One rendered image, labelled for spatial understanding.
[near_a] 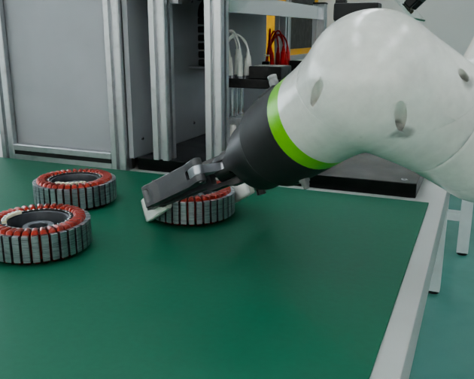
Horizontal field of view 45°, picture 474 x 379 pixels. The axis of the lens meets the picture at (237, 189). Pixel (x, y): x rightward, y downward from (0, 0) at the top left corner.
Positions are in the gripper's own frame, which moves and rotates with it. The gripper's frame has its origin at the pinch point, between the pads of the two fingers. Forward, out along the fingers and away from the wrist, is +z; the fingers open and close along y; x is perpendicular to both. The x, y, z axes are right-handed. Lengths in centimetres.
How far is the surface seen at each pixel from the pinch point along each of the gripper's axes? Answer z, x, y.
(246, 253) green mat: -11.9, 9.2, 1.7
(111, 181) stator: 8.3, -6.2, 7.0
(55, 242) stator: -6.0, 3.1, 19.7
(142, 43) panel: 16.9, -31.8, -7.5
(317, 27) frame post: 33, -45, -65
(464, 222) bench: 104, 11, -185
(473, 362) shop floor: 62, 53, -112
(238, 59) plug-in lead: 16.0, -27.9, -25.5
